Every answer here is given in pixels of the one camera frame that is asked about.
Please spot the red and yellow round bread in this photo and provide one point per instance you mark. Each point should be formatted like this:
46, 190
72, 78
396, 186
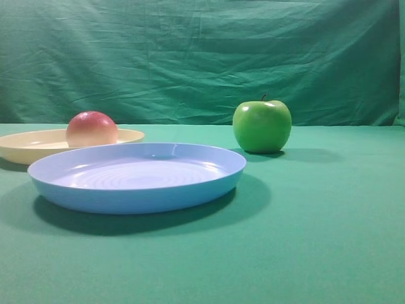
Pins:
91, 128

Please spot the light blue plastic plate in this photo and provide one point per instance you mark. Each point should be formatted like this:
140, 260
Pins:
137, 178

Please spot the pale yellow plastic plate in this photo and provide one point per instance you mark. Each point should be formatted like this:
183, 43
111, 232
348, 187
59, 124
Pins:
28, 147

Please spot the green apple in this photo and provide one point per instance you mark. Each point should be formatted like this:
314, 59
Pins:
262, 127

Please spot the green table cloth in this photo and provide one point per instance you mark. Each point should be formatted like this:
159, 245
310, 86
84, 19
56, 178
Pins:
323, 222

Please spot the green backdrop cloth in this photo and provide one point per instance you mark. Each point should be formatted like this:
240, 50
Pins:
194, 62

